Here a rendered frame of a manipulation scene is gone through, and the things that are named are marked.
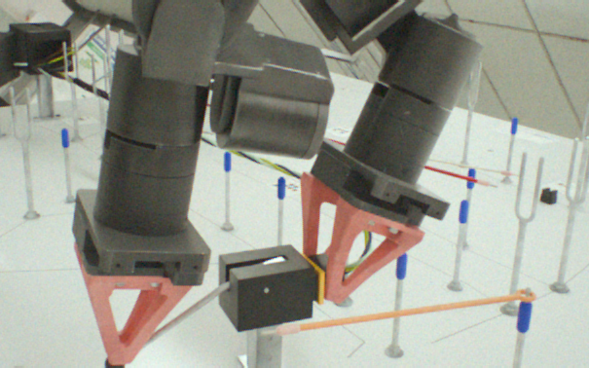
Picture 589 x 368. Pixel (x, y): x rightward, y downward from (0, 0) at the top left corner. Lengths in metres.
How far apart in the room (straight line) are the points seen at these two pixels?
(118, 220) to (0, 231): 0.39
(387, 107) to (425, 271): 0.26
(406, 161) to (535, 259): 0.31
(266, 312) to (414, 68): 0.19
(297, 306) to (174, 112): 0.17
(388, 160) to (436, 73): 0.06
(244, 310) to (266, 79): 0.16
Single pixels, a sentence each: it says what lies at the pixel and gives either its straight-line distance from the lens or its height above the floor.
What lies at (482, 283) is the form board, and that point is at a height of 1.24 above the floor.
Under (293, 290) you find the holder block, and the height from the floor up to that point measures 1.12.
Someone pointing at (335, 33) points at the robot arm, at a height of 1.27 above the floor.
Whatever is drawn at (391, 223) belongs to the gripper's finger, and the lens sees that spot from 0.51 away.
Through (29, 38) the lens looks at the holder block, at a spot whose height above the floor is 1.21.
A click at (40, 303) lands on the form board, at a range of 0.68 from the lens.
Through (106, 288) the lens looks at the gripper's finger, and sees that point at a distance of 0.46.
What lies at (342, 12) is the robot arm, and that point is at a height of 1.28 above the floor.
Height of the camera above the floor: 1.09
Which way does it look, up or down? 9 degrees up
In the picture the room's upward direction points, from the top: 38 degrees clockwise
